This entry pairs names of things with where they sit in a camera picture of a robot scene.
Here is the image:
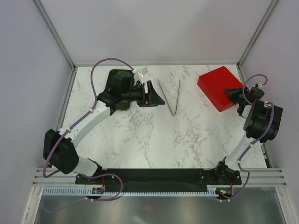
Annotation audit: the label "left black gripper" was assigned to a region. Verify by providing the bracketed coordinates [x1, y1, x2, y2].
[121, 81, 164, 108]

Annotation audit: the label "metal tongs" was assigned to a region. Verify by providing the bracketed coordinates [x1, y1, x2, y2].
[158, 79, 181, 117]

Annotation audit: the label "red box lid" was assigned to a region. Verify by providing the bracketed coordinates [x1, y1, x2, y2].
[197, 66, 243, 112]

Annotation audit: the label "dark green tray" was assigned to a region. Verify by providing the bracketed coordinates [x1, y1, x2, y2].
[97, 69, 135, 115]

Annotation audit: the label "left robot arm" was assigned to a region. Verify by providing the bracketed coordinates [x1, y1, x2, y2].
[43, 69, 165, 184]

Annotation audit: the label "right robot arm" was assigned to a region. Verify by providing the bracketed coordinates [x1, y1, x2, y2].
[210, 87, 283, 185]

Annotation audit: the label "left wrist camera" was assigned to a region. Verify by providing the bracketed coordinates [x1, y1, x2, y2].
[132, 68, 148, 85]

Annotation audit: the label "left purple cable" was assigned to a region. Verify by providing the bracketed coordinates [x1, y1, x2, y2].
[43, 58, 135, 179]

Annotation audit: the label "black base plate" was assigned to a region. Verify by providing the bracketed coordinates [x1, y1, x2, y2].
[75, 168, 241, 193]

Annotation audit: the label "white cable duct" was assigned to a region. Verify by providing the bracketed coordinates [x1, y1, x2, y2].
[43, 187, 232, 197]

